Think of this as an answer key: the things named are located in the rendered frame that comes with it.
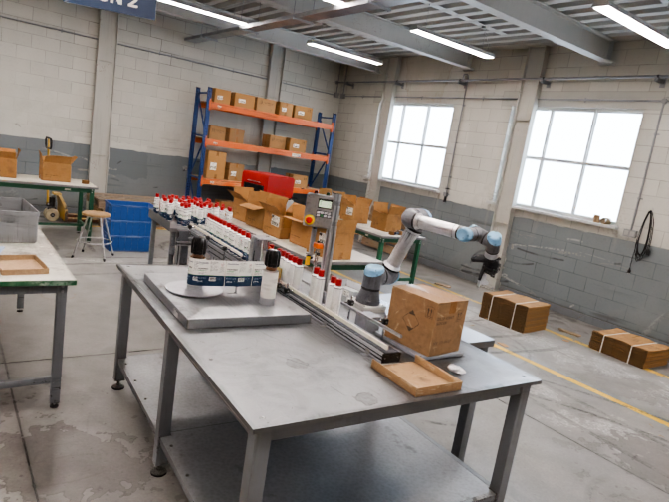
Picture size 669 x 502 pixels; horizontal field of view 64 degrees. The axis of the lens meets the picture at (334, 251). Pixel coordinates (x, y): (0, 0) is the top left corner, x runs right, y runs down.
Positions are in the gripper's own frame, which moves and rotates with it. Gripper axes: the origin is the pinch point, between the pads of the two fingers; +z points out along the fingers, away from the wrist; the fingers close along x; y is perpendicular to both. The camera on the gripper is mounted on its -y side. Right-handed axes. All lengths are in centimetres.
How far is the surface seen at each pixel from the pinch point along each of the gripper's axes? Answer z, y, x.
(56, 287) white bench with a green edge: -15, -189, -152
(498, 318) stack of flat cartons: 291, -50, 224
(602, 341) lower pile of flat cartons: 275, 62, 245
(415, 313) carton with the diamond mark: -25, -9, -62
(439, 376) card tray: -22, 18, -85
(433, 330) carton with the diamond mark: -25, 4, -66
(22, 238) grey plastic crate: 2, -273, -135
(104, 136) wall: 238, -761, 173
